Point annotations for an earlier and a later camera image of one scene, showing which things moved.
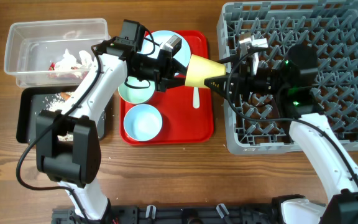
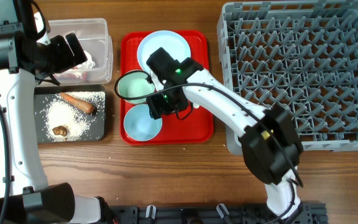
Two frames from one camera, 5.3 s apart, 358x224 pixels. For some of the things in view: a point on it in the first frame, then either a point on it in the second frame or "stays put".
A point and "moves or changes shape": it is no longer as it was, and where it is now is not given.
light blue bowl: [143, 122] stays put
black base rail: [212, 214] stays put
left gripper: [164, 70] -> [66, 60]
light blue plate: [153, 42] stays put
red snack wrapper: [52, 66] moves or changes shape
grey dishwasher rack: [344, 35] stays put
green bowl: [136, 95] stays put
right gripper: [242, 82] -> [156, 108]
